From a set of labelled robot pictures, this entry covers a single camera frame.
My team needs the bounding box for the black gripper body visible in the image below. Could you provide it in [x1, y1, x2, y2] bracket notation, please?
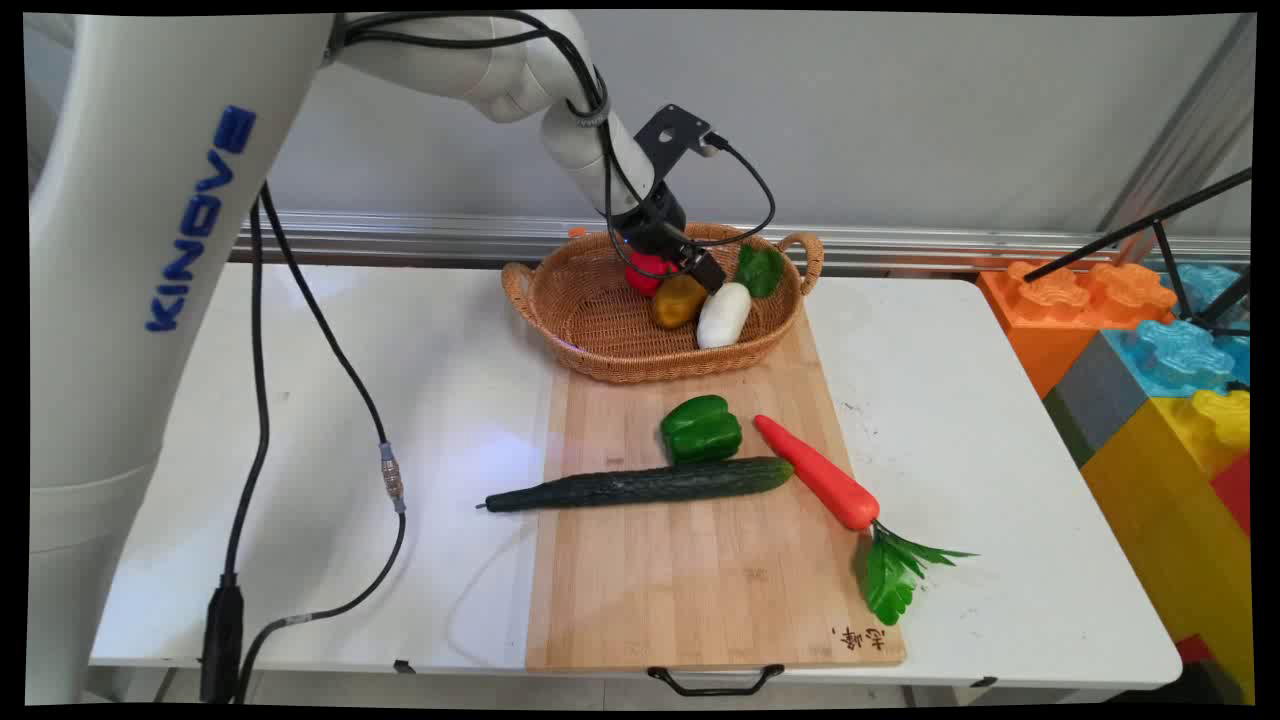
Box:
[607, 182, 703, 265]

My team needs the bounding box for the red bell pepper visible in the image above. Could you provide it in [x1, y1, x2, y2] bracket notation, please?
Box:
[626, 252, 683, 298]

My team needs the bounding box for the dark green cucumber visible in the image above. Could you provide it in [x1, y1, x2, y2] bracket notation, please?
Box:
[476, 456, 796, 514]

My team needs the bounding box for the yellow-brown potato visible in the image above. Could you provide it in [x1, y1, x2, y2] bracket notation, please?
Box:
[652, 273, 710, 331]

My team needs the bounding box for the white radish with green leaves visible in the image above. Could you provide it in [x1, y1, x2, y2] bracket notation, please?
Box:
[696, 243, 787, 350]

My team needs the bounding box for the woven wicker basket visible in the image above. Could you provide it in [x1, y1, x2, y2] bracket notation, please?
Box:
[501, 222, 826, 385]

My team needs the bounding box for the green bell pepper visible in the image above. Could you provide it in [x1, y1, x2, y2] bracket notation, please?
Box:
[659, 394, 744, 465]

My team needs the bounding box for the orange carrot with green leaves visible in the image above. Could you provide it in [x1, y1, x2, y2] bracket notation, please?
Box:
[752, 413, 979, 627]

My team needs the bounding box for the orange toy building block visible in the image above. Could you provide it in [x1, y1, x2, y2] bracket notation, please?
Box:
[976, 259, 1183, 400]

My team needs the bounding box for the gray toy building block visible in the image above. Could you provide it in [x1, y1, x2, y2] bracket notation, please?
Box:
[1042, 330, 1153, 468]

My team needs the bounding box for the black tripod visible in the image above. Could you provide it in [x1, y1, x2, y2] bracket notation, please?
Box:
[1022, 167, 1254, 339]

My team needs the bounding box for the blue toy building block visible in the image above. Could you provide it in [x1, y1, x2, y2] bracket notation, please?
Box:
[1100, 262, 1253, 399]

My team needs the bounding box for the yellow toy building block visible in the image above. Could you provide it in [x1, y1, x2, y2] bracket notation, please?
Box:
[1080, 388, 1255, 703]

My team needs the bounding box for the red toy building block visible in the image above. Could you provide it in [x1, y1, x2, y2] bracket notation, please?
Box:
[1208, 452, 1254, 538]

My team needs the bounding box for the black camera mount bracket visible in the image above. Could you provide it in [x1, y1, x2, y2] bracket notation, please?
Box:
[634, 104, 717, 183]

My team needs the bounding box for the black camera cable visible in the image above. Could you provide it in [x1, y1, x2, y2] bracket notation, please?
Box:
[702, 132, 778, 251]

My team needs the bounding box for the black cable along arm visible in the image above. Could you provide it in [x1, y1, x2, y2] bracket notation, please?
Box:
[328, 12, 663, 237]

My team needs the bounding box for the aluminium rail along wall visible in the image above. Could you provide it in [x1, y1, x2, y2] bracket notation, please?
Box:
[230, 209, 1253, 278]

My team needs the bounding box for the bamboo cutting board with handle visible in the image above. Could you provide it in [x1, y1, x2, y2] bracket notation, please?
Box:
[524, 306, 908, 698]

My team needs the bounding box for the black cable with metal connector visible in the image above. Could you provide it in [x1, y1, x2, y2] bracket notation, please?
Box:
[236, 184, 409, 703]

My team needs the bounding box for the black cable with thick plug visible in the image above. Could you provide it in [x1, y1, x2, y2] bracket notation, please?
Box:
[199, 198, 273, 703]

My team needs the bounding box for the slanted aluminium post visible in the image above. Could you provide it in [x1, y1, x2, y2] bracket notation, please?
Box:
[1094, 14, 1257, 241]

